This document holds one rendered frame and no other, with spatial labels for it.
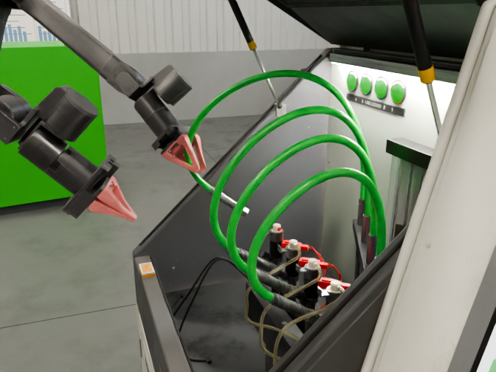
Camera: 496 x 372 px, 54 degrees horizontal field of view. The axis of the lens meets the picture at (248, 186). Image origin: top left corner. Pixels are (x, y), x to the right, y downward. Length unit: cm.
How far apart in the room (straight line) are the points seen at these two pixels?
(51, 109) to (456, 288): 60
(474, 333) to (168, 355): 55
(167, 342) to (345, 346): 38
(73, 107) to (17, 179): 353
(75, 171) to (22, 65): 335
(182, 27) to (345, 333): 696
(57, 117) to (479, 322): 61
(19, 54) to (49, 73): 24
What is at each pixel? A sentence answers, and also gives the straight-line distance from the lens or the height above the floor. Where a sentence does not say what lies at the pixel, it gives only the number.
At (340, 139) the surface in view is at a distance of 80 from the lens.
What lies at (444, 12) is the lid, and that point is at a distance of 82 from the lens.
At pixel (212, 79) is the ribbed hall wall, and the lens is 763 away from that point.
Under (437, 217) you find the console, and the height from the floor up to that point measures 130.
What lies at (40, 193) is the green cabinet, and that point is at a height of 15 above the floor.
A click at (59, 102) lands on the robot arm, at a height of 141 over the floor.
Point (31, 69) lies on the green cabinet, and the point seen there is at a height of 114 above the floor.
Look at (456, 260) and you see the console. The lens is 62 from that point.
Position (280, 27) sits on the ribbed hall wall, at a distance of 793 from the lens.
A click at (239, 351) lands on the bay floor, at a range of 114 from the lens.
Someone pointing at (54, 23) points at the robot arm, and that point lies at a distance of 125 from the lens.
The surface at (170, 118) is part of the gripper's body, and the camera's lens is 106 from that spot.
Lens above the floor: 153
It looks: 19 degrees down
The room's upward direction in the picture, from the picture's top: straight up
